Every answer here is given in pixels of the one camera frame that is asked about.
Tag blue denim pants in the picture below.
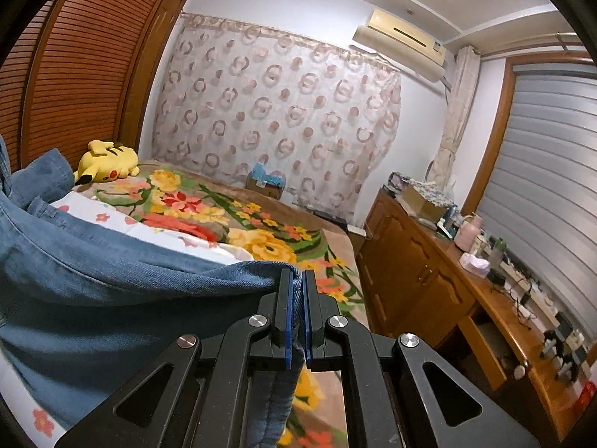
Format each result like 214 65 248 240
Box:
0 135 301 448

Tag long wooden cabinet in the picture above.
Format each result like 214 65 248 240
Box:
357 187 597 440

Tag grey window blind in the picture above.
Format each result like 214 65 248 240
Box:
471 63 597 320

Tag cream wall air conditioner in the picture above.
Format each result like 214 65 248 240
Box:
351 8 448 84

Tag yellow plush toy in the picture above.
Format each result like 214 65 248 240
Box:
74 139 140 185

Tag pink jug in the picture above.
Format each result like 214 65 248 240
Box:
454 214 484 252

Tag cardboard box with patterned cloth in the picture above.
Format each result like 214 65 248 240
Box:
401 182 456 225

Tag white power strip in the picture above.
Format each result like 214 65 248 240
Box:
501 261 563 320

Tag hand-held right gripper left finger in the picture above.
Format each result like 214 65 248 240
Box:
53 268 296 448

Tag cream tied curtain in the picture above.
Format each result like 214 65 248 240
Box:
426 46 481 193

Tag circle-patterned sheer curtain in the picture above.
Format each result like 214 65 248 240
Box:
151 12 404 225

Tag pink tissue pack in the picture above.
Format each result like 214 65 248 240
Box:
459 253 491 279

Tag floral plush blanket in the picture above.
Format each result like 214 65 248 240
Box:
70 163 374 448

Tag white flower-print sheet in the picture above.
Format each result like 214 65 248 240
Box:
0 190 255 436

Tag wooden louvered wardrobe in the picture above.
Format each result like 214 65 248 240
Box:
0 0 188 173

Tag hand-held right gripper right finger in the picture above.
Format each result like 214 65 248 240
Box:
302 270 538 448

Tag wooden window frame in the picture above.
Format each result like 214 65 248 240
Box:
459 53 597 218

